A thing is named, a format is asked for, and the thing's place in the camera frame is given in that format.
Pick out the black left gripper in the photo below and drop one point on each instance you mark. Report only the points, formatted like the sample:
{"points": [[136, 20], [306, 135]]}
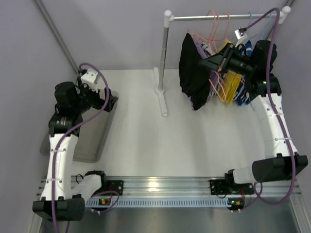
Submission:
{"points": [[97, 102]]}

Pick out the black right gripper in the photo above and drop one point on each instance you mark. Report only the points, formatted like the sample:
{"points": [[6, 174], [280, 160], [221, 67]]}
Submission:
{"points": [[228, 58]]}

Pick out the pink hanger of black trousers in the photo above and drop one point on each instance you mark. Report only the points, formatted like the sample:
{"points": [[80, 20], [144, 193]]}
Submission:
{"points": [[198, 37]]}

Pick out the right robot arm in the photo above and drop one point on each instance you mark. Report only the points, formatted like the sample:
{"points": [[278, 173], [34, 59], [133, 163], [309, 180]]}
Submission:
{"points": [[282, 161]]}

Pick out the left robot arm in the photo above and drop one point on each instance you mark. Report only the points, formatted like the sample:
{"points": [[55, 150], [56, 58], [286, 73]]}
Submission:
{"points": [[59, 201]]}

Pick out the purple trousers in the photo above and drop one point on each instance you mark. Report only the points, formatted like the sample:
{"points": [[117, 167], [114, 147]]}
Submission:
{"points": [[196, 42]]}

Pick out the yellow trousers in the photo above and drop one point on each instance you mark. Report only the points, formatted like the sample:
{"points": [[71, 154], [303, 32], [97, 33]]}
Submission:
{"points": [[233, 81]]}

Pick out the pink hanger of purple trousers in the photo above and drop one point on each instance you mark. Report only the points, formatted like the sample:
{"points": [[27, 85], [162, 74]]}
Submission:
{"points": [[213, 30]]}

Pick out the black white print trousers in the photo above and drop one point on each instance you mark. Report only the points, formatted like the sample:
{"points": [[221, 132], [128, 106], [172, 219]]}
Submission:
{"points": [[206, 52]]}

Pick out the empty light blue hanger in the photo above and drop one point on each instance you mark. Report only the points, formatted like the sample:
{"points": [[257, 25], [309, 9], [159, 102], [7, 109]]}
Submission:
{"points": [[262, 34]]}

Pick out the grey plastic bin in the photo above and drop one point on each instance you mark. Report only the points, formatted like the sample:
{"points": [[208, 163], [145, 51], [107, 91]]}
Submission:
{"points": [[97, 136]]}

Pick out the white metal clothes rack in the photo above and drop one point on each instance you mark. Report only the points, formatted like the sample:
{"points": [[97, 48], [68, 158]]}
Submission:
{"points": [[168, 19]]}

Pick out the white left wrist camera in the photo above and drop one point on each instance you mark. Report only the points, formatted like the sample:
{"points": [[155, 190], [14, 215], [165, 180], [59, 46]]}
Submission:
{"points": [[90, 80]]}

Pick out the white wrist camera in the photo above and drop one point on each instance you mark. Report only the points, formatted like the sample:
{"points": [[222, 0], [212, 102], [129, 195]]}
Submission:
{"points": [[241, 36], [90, 80]]}

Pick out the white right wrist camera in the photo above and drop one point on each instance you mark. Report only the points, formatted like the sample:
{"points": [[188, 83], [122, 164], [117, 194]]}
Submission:
{"points": [[241, 36]]}

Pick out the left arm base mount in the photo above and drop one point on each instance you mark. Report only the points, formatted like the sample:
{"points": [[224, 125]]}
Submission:
{"points": [[112, 185]]}

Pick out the aluminium mounting rail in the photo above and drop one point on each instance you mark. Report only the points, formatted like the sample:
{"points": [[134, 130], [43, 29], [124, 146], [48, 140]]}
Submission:
{"points": [[184, 187]]}

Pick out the blue slotted cable duct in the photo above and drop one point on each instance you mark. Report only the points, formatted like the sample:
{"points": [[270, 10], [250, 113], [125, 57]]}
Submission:
{"points": [[157, 202]]}

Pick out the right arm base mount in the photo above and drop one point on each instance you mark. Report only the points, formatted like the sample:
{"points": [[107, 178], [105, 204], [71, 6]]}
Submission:
{"points": [[221, 187]]}

